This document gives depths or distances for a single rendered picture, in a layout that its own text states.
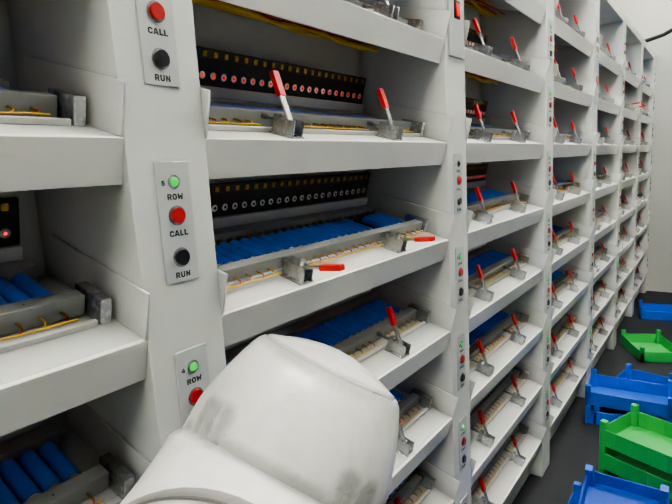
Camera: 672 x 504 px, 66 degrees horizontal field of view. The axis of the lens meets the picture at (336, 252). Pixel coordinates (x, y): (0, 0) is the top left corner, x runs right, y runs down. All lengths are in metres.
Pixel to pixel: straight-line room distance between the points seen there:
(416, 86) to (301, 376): 0.94
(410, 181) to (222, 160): 0.59
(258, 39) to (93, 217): 0.49
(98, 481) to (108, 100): 0.39
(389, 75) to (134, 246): 0.75
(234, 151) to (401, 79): 0.59
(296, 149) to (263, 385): 0.50
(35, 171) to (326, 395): 0.35
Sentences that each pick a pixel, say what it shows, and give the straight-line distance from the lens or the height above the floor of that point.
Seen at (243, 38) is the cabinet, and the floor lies 1.29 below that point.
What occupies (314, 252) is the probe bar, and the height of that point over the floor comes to 0.95.
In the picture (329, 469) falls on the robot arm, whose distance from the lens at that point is 0.22.
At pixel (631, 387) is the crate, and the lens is 2.56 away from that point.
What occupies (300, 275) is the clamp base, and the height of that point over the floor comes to 0.93.
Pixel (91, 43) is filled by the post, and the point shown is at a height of 1.20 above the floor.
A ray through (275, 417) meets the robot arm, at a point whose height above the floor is 0.98.
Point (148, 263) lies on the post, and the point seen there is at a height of 0.99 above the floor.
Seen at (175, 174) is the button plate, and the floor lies 1.08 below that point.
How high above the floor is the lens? 1.07
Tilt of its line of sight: 9 degrees down
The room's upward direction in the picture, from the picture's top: 3 degrees counter-clockwise
